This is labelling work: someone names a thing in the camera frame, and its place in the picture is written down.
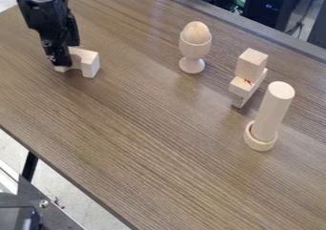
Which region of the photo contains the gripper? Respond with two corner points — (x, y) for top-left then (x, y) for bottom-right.
(15, 0), (82, 68)

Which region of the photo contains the wooden arch block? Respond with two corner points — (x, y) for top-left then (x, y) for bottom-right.
(53, 46), (102, 79)

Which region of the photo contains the wooden egg cup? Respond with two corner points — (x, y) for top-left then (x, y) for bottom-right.
(176, 31), (214, 75)

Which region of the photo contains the wooden egg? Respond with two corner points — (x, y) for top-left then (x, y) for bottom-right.
(179, 20), (214, 46)

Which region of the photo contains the black metal base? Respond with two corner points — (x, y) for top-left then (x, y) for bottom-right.
(0, 176), (87, 230)

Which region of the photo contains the wooden rectangular block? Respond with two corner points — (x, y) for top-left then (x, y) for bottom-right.
(228, 67), (269, 110)

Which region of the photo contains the wooden cube block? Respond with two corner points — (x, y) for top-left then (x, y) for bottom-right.
(234, 47), (271, 82)

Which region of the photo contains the black computer tower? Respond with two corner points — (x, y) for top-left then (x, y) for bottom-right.
(241, 0), (298, 31)

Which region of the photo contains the wooden cylinder block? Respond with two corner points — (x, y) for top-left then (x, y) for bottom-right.
(251, 80), (297, 143)

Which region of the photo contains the wooden ring block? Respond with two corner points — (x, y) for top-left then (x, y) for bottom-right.
(241, 119), (280, 153)

